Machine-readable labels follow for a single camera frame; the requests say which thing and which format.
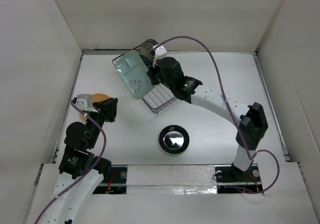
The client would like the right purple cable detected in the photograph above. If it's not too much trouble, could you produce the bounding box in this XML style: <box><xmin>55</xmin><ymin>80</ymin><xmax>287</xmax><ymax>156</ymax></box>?
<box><xmin>156</xmin><ymin>36</ymin><xmax>280</xmax><ymax>195</ymax></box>

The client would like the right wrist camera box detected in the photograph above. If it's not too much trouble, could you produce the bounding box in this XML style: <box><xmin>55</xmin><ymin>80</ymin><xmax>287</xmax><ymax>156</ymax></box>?
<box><xmin>150</xmin><ymin>45</ymin><xmax>167</xmax><ymax>67</ymax></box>

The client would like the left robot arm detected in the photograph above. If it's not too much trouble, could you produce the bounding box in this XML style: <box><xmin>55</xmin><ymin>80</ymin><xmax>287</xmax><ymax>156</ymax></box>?
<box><xmin>35</xmin><ymin>94</ymin><xmax>118</xmax><ymax>224</ymax></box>

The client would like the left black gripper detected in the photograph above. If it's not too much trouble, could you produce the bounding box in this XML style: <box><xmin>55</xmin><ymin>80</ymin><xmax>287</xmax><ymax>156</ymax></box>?
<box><xmin>86</xmin><ymin>97</ymin><xmax>118</xmax><ymax>148</ymax></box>

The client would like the cream plate with tree pattern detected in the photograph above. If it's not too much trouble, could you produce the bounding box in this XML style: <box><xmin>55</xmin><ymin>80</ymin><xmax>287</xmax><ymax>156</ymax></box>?
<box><xmin>139</xmin><ymin>39</ymin><xmax>158</xmax><ymax>62</ymax></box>

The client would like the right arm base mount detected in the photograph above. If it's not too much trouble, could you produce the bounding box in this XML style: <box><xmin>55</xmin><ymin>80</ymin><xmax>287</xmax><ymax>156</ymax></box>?
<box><xmin>212</xmin><ymin>164</ymin><xmax>263</xmax><ymax>194</ymax></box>

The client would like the grey wire dish rack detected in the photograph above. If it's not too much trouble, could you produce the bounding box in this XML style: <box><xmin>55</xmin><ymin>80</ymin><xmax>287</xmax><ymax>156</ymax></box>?
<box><xmin>111</xmin><ymin>46</ymin><xmax>177</xmax><ymax>115</ymax></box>

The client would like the dark blue leaf-shaped dish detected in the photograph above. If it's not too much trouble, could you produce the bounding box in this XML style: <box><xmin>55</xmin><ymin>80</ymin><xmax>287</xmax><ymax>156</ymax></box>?
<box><xmin>140</xmin><ymin>54</ymin><xmax>152</xmax><ymax>69</ymax></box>

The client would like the black round glossy plate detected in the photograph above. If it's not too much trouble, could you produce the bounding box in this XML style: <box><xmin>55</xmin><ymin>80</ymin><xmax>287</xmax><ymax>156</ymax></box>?
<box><xmin>158</xmin><ymin>125</ymin><xmax>190</xmax><ymax>155</ymax></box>

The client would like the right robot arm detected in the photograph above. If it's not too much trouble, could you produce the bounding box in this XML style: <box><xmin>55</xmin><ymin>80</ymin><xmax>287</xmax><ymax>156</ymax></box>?
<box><xmin>147</xmin><ymin>57</ymin><xmax>269</xmax><ymax>181</ymax></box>

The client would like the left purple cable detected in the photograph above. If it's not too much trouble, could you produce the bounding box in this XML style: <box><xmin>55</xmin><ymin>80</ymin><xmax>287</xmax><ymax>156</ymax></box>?
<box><xmin>33</xmin><ymin>99</ymin><xmax>108</xmax><ymax>224</ymax></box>

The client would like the light green rectangular tray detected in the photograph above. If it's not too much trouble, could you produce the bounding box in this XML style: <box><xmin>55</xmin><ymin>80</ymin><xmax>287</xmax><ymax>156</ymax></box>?
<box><xmin>115</xmin><ymin>50</ymin><xmax>154</xmax><ymax>99</ymax></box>

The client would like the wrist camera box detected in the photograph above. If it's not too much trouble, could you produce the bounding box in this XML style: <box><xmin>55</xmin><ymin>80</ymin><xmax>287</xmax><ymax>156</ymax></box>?
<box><xmin>150</xmin><ymin>45</ymin><xmax>167</xmax><ymax>67</ymax></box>
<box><xmin>74</xmin><ymin>94</ymin><xmax>93</xmax><ymax>111</ymax></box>

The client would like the purple cable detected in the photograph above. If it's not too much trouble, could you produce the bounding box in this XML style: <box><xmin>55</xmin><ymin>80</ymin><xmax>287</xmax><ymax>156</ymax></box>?
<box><xmin>33</xmin><ymin>99</ymin><xmax>108</xmax><ymax>224</ymax></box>
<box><xmin>156</xmin><ymin>36</ymin><xmax>280</xmax><ymax>195</ymax></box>

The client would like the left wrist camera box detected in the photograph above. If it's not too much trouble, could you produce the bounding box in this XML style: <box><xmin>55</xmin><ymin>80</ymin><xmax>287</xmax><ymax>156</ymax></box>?
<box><xmin>74</xmin><ymin>94</ymin><xmax>93</xmax><ymax>111</ymax></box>

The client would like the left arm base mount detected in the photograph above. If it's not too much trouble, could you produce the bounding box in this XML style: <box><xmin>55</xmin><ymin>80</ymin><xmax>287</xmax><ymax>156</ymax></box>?
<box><xmin>93</xmin><ymin>165</ymin><xmax>128</xmax><ymax>195</ymax></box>

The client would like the metal front rail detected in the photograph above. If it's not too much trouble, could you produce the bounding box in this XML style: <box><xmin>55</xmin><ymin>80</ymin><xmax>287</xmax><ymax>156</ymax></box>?
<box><xmin>98</xmin><ymin>178</ymin><xmax>262</xmax><ymax>189</ymax></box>

